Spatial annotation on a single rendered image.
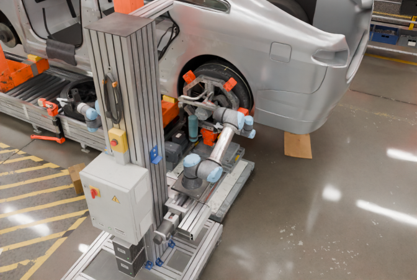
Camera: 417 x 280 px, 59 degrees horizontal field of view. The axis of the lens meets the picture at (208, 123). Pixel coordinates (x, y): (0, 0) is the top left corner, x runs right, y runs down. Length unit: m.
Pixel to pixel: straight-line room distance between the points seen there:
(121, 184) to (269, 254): 1.64
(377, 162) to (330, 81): 1.67
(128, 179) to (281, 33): 1.59
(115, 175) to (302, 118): 1.69
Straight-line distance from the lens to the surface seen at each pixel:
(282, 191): 3.81
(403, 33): 7.10
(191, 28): 3.24
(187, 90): 3.40
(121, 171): 2.18
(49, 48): 4.60
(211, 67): 3.30
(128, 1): 2.83
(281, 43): 2.94
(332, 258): 3.43
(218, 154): 2.48
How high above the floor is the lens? 2.70
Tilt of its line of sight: 36 degrees down
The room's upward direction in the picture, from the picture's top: 1 degrees clockwise
